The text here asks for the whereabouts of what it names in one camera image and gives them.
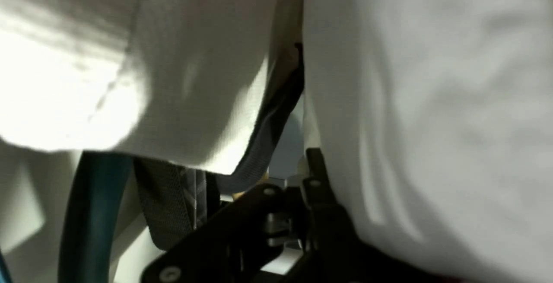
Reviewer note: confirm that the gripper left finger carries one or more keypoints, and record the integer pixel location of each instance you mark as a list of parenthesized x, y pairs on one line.
[(224, 240)]

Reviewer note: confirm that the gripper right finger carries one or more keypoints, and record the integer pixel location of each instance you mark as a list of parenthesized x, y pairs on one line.
[(328, 231)]

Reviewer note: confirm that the white shirt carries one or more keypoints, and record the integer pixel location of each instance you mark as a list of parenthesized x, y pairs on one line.
[(151, 58), (432, 101)]

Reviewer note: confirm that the dark grey mesh fabric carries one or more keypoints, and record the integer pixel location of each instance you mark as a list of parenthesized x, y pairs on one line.
[(168, 201)]

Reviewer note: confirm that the teal metal tube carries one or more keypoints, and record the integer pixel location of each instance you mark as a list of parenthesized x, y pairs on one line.
[(93, 214)]

